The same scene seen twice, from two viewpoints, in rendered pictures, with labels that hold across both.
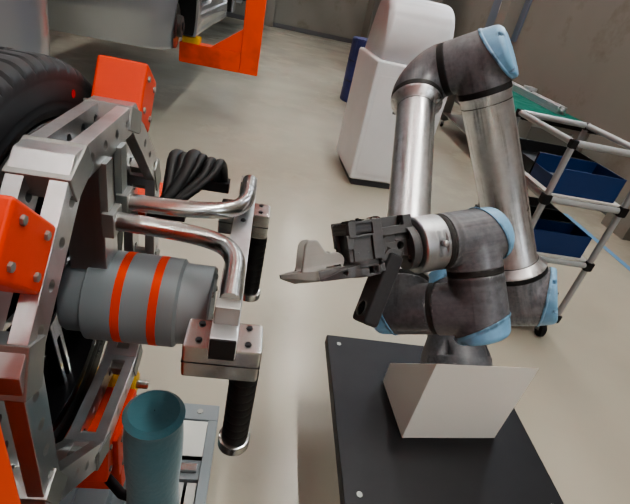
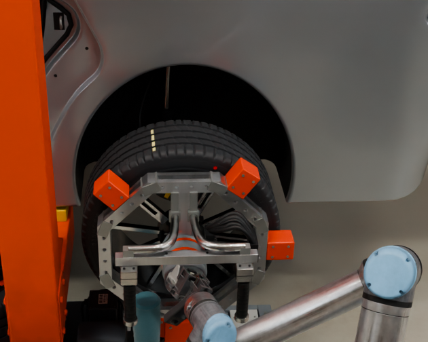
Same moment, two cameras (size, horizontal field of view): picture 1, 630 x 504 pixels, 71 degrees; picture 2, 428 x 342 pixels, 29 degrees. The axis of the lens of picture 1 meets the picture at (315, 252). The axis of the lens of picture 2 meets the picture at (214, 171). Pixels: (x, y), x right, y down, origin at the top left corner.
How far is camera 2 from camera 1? 2.26 m
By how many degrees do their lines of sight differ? 79
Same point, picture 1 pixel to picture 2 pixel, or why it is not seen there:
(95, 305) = not seen: hidden behind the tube
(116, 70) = (237, 166)
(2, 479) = (45, 216)
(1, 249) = (98, 190)
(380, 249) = (181, 288)
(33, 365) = (103, 227)
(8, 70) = (170, 152)
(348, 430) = not seen: outside the picture
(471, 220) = (204, 309)
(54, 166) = (143, 182)
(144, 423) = (138, 296)
